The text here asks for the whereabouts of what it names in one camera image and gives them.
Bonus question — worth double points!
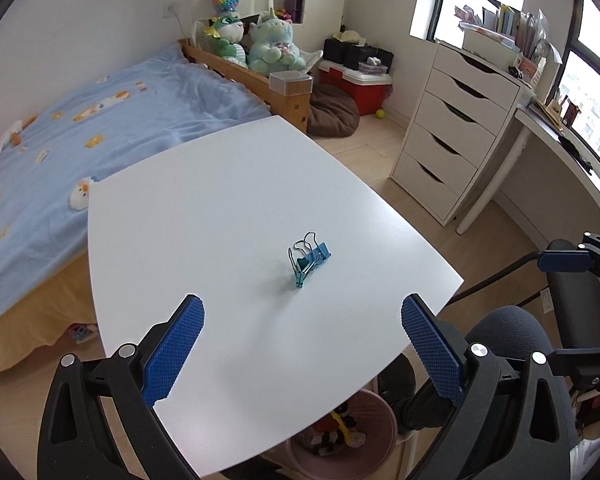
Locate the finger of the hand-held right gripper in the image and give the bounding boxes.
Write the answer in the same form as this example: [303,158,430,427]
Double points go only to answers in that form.
[537,232,600,281]
[550,346,600,391]

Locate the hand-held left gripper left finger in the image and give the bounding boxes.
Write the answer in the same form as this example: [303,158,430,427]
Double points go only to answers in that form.
[37,294,206,480]

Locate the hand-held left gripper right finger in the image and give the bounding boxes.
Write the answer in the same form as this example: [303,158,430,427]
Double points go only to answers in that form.
[401,292,573,480]

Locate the pink trash bin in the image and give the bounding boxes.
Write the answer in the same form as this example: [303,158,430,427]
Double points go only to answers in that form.
[285,390,398,480]

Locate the teal binder clip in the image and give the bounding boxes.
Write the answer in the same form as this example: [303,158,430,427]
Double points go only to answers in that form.
[287,242,316,289]

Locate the blue binder clip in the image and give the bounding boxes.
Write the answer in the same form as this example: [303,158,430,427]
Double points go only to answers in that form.
[300,232,332,273]

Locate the black office chair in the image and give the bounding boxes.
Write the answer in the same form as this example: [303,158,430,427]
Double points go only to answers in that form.
[450,239,600,361]

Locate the white desk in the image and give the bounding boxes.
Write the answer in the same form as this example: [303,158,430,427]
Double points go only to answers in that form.
[455,105,600,241]

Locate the yellow bed skirt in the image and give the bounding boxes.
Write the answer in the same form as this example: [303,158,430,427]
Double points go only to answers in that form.
[0,250,101,381]

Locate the white drawer cabinet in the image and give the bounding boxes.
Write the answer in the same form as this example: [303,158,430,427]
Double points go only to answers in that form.
[390,40,533,226]

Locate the bed with blue blanket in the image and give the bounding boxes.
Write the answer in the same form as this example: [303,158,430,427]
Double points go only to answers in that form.
[0,42,273,333]

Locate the row of books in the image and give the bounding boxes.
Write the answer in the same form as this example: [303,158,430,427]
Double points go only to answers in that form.
[455,2,563,81]

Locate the brown cushion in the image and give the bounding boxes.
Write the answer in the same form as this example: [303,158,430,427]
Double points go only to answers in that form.
[307,84,361,137]

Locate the red cooler box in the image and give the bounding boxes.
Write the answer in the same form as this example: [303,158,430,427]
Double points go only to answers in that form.
[317,60,393,116]

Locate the white plush toy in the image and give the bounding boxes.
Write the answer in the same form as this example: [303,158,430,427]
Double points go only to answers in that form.
[0,120,25,158]

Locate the black fabric storage box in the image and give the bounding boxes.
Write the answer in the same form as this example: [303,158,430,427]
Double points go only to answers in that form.
[322,39,361,63]
[345,45,395,73]

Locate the clear plastic box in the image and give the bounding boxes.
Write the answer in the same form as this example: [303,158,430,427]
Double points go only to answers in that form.
[269,70,313,96]

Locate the green dragon plush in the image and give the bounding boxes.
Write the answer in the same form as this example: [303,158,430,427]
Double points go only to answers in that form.
[204,14,248,66]

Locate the pale teal dinosaur plush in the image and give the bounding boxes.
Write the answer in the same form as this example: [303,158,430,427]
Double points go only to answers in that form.
[246,10,307,73]

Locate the wooden bed frame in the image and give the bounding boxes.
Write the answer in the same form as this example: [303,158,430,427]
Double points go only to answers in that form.
[177,37,315,133]

